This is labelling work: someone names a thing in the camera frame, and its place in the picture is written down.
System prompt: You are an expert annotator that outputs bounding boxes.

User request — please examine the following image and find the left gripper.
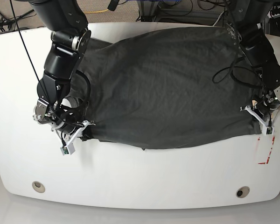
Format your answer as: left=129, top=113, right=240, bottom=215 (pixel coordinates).
left=240, top=105, right=280, bottom=127

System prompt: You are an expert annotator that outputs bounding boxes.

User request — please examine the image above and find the table cable grommet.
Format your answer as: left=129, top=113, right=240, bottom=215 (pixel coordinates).
left=236, top=186, right=250, bottom=198
left=32, top=181, right=45, bottom=193

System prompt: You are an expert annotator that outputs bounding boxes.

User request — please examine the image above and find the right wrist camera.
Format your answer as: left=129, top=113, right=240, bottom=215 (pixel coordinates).
left=60, top=144, right=75, bottom=155

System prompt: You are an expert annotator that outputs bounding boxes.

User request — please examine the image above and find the red tape rectangle marking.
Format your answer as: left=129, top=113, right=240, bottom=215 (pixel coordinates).
left=255, top=135, right=275, bottom=165

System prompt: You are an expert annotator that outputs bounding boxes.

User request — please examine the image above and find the yellow cable on floor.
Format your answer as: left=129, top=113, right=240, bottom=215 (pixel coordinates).
left=84, top=8, right=109, bottom=14

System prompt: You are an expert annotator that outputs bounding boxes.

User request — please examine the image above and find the dark grey T-shirt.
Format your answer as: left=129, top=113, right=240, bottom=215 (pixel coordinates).
left=79, top=27, right=261, bottom=149

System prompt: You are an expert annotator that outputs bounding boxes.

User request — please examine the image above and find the aluminium frame base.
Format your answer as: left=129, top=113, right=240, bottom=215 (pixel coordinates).
left=135, top=0, right=193, bottom=22

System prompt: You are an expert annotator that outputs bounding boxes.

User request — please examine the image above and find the white power strip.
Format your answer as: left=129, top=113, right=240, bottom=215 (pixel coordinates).
left=268, top=5, right=280, bottom=19

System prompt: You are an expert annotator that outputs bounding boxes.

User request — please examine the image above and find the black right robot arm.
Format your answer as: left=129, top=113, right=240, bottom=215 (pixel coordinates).
left=29, top=0, right=91, bottom=144

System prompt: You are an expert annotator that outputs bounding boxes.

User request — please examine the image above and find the right table cable grommet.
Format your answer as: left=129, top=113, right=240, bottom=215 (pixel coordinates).
left=236, top=186, right=250, bottom=198

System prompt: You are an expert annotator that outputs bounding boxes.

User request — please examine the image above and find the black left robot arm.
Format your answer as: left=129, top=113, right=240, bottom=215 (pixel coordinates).
left=224, top=0, right=280, bottom=127

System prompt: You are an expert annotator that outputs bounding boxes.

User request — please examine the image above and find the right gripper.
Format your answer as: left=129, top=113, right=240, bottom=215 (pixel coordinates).
left=50, top=120, right=96, bottom=146

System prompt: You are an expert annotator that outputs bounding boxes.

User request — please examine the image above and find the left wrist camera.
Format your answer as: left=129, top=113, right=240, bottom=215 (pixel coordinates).
left=261, top=125, right=274, bottom=135

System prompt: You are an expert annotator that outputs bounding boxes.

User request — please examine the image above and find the left table cable grommet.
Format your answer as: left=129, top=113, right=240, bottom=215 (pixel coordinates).
left=32, top=181, right=45, bottom=193

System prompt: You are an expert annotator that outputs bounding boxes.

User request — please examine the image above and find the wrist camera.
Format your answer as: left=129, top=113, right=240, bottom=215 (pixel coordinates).
left=60, top=144, right=75, bottom=155
left=261, top=125, right=274, bottom=135

